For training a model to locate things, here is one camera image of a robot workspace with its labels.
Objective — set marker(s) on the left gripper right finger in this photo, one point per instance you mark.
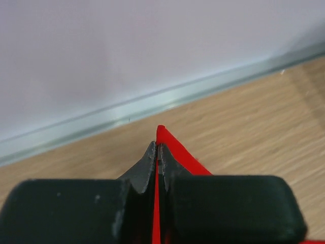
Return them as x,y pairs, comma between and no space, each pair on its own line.
228,208

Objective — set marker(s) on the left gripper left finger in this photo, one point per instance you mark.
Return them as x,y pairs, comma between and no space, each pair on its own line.
83,210

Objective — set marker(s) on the bright red t shirt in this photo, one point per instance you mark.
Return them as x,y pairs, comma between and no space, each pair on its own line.
170,145

